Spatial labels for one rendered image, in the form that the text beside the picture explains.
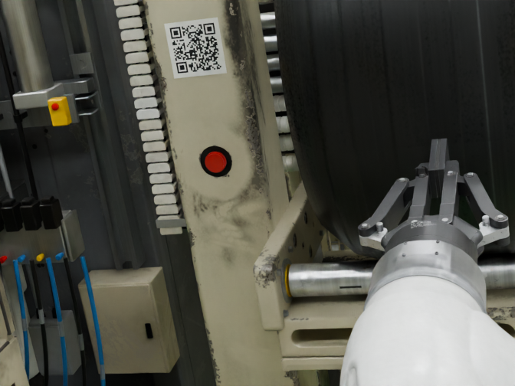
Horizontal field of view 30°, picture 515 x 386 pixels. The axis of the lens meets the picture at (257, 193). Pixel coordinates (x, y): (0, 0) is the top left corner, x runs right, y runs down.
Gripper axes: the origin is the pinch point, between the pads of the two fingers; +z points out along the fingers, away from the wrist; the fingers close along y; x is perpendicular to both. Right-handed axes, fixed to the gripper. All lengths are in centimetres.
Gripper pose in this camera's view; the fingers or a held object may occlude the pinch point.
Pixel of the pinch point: (439, 167)
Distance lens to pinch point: 94.7
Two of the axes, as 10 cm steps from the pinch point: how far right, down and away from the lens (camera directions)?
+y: -9.6, 0.7, 2.7
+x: 1.8, 8.8, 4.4
